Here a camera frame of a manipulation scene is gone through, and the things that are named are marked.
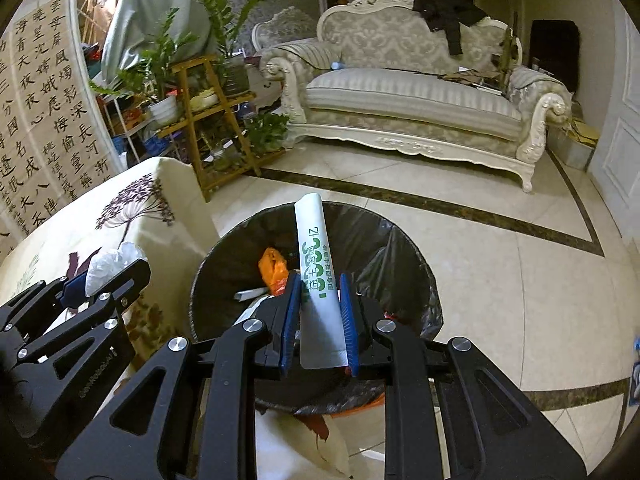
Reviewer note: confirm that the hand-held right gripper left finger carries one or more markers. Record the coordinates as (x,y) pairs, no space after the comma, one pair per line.
(289,330)

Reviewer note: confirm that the round bin with black liner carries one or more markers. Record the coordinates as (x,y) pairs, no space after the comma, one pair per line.
(380,240)

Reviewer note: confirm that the cream ornate armchair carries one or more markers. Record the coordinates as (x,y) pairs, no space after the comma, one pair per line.
(285,25)

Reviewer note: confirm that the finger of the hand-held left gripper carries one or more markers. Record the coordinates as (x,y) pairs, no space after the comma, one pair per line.
(120,285)
(74,287)

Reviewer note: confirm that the tall green potted plant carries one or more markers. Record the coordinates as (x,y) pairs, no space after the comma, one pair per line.
(225,20)

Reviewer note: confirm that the small low green plant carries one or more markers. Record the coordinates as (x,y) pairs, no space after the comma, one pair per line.
(267,132)

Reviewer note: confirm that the white metal shelf rack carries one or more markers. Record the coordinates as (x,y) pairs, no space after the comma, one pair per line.
(120,125)

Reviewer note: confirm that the calligraphy wall hanging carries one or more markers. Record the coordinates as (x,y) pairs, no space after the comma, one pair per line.
(45,110)

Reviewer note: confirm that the cream ornate sofa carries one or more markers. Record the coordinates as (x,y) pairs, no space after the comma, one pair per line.
(400,105)

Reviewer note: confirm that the white panelled door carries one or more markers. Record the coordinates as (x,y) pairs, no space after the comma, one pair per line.
(620,135)

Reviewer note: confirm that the green plant in white pot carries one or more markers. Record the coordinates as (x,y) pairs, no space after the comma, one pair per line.
(162,110)

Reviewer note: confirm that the grey hanging cloth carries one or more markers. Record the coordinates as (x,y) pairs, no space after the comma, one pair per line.
(145,5)

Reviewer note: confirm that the orange plastic bag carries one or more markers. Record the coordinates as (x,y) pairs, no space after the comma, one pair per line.
(272,265)

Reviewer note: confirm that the wooden plant stand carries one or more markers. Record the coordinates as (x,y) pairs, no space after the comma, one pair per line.
(187,90)

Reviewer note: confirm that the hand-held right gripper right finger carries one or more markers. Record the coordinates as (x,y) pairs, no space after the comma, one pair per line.
(349,325)

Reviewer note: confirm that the black jacket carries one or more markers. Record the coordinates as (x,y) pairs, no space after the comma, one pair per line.
(445,7)

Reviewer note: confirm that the yellow bowl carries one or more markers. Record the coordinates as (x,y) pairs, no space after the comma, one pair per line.
(203,99)

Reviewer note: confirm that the brown cardboard pieces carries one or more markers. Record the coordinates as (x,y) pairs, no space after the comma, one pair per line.
(470,79)

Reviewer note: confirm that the white tube with green print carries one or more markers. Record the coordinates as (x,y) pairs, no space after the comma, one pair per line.
(315,240)

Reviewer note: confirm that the white knotted plastic bag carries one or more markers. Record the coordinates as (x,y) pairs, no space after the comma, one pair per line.
(112,260)

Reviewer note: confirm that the floral tablecloth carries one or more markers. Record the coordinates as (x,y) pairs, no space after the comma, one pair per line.
(150,200)

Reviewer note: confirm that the cardboard box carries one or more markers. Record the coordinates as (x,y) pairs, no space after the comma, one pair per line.
(577,142)

